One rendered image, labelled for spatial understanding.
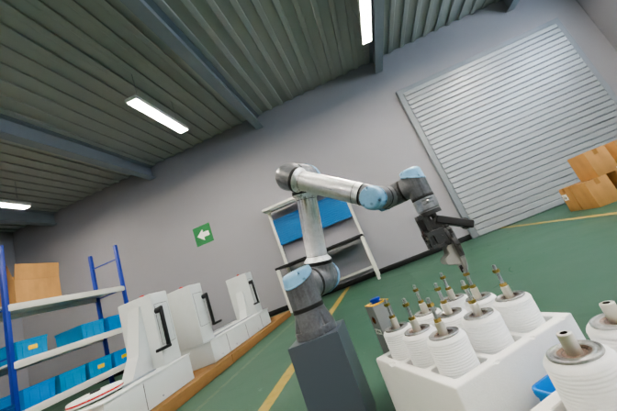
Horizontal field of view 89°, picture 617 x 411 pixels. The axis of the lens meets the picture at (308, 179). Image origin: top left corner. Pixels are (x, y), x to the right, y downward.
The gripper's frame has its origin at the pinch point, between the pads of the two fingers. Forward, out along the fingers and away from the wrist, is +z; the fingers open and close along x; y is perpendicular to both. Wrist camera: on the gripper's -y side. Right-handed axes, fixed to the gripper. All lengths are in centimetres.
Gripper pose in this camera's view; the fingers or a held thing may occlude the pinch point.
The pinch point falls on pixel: (465, 267)
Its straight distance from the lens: 112.3
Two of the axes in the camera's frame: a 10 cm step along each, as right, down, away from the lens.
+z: 3.6, 9.0, -2.6
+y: -9.2, 3.8, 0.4
